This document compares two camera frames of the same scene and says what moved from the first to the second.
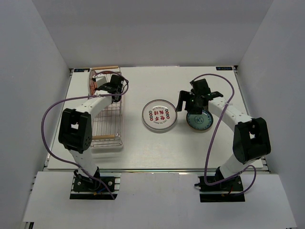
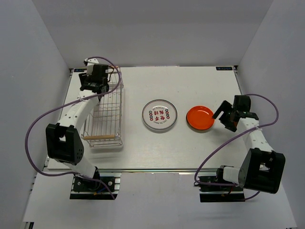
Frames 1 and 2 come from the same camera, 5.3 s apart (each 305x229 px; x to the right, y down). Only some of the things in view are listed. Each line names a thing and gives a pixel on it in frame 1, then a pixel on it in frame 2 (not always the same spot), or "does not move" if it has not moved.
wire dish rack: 106,125 does not move
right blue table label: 224,68 does not move
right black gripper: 185,96 -> 225,107
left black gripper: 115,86 -> 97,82
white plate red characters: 159,115 does not move
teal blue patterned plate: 200,121 does not move
